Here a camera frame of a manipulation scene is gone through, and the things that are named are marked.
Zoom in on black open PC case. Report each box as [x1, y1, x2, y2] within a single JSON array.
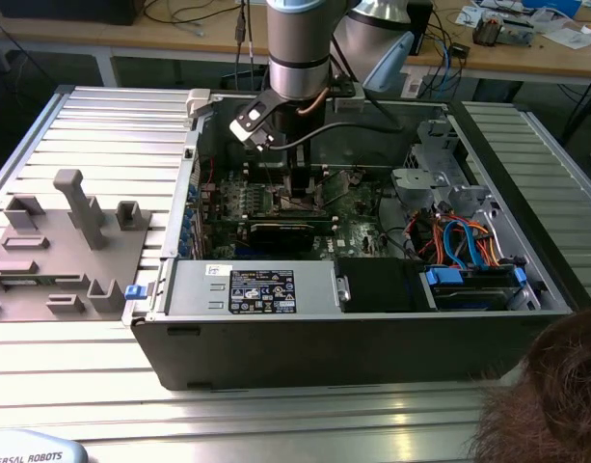
[[122, 86, 591, 393]]

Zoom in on red wire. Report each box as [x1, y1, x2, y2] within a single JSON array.
[[201, 152, 217, 188]]

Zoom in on grey device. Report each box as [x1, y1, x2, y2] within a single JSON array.
[[500, 17, 536, 48]]

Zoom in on blue box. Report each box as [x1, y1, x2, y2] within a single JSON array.
[[522, 0, 584, 16]]

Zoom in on pale grey case latch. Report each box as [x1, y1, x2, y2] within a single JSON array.
[[186, 89, 213, 120]]

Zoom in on black drive bay cover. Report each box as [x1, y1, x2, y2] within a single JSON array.
[[336, 258, 426, 314]]

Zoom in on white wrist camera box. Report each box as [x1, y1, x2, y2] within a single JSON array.
[[228, 94, 277, 153]]

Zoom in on wooden desk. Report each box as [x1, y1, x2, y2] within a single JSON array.
[[0, 0, 591, 83]]

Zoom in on green motherboard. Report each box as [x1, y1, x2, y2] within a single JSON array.
[[201, 166, 407, 261]]

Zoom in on metal socket cover frame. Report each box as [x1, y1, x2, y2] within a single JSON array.
[[315, 170, 354, 206]]

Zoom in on blue wire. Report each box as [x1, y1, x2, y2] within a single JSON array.
[[442, 219, 470, 270], [458, 220, 487, 271]]

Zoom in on black upright box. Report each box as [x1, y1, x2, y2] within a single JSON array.
[[409, 0, 434, 57]]

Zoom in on person's brown-haired head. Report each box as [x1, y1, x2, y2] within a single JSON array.
[[468, 306, 591, 463]]

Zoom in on hard disk in blue carrier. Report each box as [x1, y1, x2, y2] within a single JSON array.
[[418, 263, 528, 313]]

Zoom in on grey parts rack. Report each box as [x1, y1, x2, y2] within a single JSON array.
[[0, 168, 154, 322]]

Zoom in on black graphics card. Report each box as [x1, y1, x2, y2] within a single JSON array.
[[205, 214, 337, 253]]

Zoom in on orange wire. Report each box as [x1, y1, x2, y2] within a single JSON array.
[[417, 224, 446, 262], [468, 221, 503, 266]]

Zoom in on pale blue teach pendant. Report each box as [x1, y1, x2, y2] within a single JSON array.
[[0, 428, 90, 463]]

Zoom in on silver metal disk bay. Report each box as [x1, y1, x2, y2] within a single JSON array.
[[390, 167, 453, 211]]

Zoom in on CPU socket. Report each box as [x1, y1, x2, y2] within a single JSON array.
[[269, 182, 326, 217]]

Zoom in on white papers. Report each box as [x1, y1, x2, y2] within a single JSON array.
[[540, 23, 591, 49]]

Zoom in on silver power supply with label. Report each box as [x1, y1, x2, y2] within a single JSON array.
[[167, 259, 342, 319]]

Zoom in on black wire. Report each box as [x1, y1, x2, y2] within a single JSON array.
[[374, 174, 416, 259]]

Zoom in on black RAM slot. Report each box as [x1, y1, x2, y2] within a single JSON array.
[[244, 174, 331, 187], [244, 165, 331, 176]]

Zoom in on copper coil cooler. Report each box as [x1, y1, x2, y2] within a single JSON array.
[[471, 14, 504, 48]]

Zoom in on black camera cable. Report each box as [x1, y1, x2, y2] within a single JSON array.
[[268, 120, 405, 151]]

